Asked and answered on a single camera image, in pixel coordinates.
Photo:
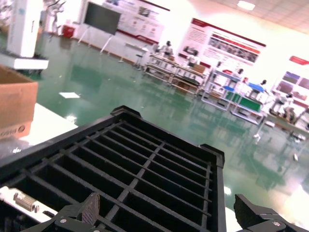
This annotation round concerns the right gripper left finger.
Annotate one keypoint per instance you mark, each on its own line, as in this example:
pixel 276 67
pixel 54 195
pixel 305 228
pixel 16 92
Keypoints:
pixel 90 207

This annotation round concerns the white humanoid robot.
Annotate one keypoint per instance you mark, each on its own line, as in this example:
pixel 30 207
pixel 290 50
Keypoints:
pixel 167 49
pixel 194 59
pixel 288 106
pixel 218 63
pixel 240 70
pixel 263 82

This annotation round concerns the small blue bin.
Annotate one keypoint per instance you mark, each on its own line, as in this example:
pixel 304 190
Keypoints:
pixel 229 88

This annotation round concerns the black slotted container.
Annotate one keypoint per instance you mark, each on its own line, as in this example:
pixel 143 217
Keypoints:
pixel 72 135

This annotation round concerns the white shelf frame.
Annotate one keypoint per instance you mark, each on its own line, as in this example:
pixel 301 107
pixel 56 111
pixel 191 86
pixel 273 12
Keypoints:
pixel 246 116
pixel 205 96

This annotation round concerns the white cabinet on base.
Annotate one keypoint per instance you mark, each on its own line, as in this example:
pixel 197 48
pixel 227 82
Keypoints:
pixel 23 29

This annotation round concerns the red floor box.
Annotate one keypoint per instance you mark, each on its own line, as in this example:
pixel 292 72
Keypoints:
pixel 68 31

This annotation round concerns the wide blue bin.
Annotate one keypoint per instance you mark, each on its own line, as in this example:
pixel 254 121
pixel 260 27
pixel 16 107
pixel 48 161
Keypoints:
pixel 255 86

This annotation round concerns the green panel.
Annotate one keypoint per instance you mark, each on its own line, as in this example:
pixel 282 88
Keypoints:
pixel 246 104

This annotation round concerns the long white table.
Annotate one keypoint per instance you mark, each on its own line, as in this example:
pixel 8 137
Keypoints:
pixel 282 122

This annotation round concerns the wide cardboard carton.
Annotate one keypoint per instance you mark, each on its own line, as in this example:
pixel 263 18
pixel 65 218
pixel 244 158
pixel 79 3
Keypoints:
pixel 198 68

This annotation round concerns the small white table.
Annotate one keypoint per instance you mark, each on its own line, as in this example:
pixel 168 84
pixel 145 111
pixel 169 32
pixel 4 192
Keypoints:
pixel 135 44

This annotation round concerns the ceiling light panel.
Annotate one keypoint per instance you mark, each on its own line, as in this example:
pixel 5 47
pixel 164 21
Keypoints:
pixel 246 5

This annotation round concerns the graphics card with silver bracket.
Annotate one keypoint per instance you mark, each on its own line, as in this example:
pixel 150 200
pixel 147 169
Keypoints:
pixel 9 199

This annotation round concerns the white paper sheet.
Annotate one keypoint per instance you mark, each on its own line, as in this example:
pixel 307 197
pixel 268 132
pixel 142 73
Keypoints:
pixel 69 95

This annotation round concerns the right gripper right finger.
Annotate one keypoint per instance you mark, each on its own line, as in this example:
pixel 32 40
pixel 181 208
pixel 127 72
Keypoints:
pixel 248 215

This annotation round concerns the metal workbench rack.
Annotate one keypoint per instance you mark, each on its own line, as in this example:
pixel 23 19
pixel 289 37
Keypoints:
pixel 188 79
pixel 159 70

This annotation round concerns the black display on stand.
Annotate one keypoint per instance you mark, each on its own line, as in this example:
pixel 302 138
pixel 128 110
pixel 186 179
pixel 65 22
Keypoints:
pixel 101 18

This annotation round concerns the red bordered wall poster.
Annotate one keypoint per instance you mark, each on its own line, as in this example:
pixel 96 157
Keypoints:
pixel 294 79
pixel 217 41
pixel 140 14

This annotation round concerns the black stool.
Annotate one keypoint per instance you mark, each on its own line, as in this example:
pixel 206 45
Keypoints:
pixel 138 56

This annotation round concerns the brown cardboard box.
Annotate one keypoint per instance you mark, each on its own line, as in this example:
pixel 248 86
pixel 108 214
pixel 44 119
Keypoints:
pixel 17 106

